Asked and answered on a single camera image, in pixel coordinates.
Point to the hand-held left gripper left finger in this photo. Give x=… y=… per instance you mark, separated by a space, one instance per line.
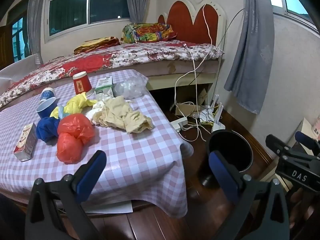
x=91 y=172

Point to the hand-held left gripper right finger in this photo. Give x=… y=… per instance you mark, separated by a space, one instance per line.
x=222 y=175

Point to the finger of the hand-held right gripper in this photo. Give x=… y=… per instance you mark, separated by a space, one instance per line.
x=277 y=145
x=303 y=137

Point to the red plastic bag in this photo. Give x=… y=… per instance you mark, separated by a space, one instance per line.
x=68 y=150
x=76 y=126

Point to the black trash bin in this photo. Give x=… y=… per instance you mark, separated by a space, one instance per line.
x=232 y=140

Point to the blue cloth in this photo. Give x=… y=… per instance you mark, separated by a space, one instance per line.
x=47 y=130

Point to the beige cloth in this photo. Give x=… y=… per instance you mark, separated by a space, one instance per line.
x=120 y=115

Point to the white tissue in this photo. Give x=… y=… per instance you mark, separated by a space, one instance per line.
x=96 y=105

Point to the yellow cloth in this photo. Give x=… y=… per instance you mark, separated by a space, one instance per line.
x=75 y=103

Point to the small red white carton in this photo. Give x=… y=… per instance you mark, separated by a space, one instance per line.
x=25 y=142

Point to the plain blue paper cup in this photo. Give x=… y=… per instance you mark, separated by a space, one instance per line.
x=48 y=110

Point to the red paper cup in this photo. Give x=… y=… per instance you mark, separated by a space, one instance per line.
x=81 y=85

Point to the green and white box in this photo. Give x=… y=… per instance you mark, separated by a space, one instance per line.
x=103 y=85

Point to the blue patterned paper cup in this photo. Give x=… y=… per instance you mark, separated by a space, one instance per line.
x=47 y=94

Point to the clear plastic bag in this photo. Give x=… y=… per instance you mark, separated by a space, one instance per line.
x=130 y=87

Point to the person's right hand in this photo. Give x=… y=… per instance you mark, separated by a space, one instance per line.
x=297 y=198

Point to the white router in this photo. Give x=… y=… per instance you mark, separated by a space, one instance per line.
x=207 y=113
x=216 y=126

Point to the pink checked tablecloth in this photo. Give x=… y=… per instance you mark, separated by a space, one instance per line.
x=140 y=142

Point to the white power strip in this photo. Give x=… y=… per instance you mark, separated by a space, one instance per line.
x=180 y=123

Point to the brown cardboard box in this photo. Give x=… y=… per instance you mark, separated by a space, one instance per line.
x=187 y=107

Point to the grey curtain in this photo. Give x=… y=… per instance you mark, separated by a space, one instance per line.
x=37 y=17
x=252 y=55
x=140 y=0

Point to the red floral bedspread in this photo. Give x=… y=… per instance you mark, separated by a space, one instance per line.
x=125 y=55

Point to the folded yellow red blanket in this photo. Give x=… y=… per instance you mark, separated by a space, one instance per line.
x=96 y=44

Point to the white footboard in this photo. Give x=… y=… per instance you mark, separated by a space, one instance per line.
x=17 y=67

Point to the white framed window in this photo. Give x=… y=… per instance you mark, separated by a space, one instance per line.
x=292 y=2
x=105 y=2

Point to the colourful patterned pillow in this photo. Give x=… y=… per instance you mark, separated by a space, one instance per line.
x=147 y=32

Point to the dark framed window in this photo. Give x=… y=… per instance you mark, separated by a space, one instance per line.
x=21 y=37

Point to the brown wooden door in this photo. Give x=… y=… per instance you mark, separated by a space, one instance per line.
x=5 y=45

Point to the red heart-shaped headboard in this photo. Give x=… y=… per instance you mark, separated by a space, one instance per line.
x=182 y=17

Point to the cream bed frame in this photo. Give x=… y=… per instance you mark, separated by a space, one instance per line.
x=175 y=80

